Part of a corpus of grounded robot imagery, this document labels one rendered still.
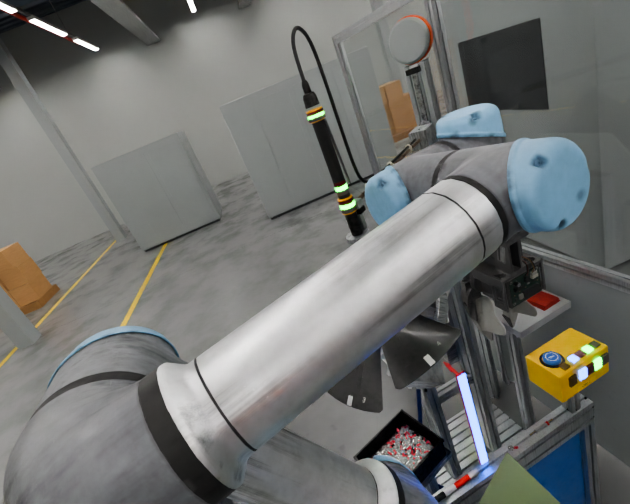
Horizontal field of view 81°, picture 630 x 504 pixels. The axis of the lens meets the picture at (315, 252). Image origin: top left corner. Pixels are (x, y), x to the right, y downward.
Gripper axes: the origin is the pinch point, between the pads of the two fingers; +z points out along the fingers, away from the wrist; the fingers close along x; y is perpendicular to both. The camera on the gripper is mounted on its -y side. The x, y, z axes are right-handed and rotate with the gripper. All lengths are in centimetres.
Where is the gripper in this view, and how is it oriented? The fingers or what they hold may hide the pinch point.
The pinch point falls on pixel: (496, 324)
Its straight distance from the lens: 69.3
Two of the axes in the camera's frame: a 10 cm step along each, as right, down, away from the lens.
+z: 3.5, 8.5, 4.0
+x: 8.7, -4.5, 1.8
